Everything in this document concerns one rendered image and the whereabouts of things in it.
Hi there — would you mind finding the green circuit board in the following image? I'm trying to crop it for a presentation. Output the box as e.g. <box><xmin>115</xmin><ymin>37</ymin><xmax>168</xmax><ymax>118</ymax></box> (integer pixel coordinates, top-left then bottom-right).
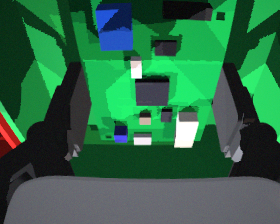
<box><xmin>68</xmin><ymin>0</ymin><xmax>237</xmax><ymax>147</ymax></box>

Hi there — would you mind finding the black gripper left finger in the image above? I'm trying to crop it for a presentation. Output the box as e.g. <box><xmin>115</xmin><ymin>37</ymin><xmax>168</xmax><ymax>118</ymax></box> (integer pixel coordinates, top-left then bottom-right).
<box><xmin>0</xmin><ymin>62</ymin><xmax>92</xmax><ymax>224</ymax></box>

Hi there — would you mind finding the red open-top bin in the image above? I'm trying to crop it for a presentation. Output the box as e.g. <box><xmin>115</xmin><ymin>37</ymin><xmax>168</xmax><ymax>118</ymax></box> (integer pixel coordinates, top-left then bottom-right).
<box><xmin>0</xmin><ymin>112</ymin><xmax>21</xmax><ymax>157</ymax></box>

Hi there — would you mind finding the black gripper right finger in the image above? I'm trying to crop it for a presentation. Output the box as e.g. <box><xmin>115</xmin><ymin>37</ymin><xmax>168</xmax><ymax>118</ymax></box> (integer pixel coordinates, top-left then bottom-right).
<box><xmin>211</xmin><ymin>62</ymin><xmax>280</xmax><ymax>183</ymax></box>

